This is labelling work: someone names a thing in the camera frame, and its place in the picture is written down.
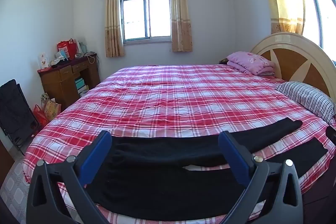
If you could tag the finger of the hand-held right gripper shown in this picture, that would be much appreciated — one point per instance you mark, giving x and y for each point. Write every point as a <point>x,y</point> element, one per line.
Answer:
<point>331,134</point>

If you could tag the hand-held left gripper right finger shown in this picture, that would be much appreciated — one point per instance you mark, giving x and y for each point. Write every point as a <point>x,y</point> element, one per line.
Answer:
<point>233,155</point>

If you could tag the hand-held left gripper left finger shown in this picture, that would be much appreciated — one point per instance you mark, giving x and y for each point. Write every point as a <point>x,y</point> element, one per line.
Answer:
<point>97,153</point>

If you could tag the black pants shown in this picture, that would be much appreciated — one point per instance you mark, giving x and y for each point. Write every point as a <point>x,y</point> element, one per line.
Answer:
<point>168,174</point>

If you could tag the striped pillow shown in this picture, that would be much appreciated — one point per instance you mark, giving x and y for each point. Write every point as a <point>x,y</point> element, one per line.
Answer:
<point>309,99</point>

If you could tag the stack of boxes under desk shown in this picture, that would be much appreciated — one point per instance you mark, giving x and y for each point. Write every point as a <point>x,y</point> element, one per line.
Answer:
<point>82,87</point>

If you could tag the red plastic bag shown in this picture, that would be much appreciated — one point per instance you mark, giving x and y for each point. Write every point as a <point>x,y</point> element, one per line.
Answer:
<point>40,117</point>

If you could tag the wooden sunburst headboard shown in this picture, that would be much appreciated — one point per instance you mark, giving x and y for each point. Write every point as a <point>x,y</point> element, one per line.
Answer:
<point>302,61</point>

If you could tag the wooden desk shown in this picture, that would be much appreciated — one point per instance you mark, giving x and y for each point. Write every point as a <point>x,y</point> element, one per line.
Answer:
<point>65,79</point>

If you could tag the black folding chair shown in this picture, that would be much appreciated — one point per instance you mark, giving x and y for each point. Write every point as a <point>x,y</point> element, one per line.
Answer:
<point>15,113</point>

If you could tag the bed with red plaid sheet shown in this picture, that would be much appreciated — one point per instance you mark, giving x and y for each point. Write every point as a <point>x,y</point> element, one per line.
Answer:
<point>168,92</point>

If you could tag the pink folded blanket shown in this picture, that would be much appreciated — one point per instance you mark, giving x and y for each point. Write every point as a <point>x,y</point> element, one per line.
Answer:
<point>250,61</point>

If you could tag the teal box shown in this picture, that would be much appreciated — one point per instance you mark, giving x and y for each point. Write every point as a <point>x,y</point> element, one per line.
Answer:
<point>63,54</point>

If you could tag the white printed box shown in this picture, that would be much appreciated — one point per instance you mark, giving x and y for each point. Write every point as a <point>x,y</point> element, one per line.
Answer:
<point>43,61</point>

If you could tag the pale paper bag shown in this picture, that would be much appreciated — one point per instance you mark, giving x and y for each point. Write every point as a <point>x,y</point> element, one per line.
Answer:
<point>82,47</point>

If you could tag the red gift bag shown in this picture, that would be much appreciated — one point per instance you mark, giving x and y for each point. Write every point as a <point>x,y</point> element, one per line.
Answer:
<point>67,48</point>

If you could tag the large side window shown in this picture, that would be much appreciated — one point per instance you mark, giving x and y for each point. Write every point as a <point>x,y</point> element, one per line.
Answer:
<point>317,3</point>

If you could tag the beige floral curtain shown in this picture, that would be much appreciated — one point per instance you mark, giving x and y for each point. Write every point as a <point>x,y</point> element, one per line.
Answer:
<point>180,8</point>
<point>113,16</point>

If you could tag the sliding window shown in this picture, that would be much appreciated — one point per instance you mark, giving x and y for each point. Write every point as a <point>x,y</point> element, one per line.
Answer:
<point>147,16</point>

